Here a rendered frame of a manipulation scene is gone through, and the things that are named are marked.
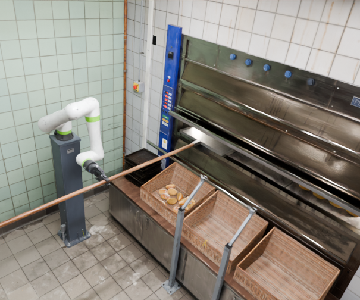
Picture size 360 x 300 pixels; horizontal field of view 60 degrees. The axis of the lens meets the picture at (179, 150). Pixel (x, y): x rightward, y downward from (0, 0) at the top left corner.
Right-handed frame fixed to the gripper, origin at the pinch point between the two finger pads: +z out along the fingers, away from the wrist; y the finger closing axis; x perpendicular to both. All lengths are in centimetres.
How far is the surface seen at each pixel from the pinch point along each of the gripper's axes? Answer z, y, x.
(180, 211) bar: 41, 22, -41
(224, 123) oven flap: 24, -32, -100
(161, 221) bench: 13, 59, -49
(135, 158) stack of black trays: -54, 33, -68
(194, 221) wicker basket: 35, 54, -70
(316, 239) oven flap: 125, 20, -101
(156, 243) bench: 12, 88, -47
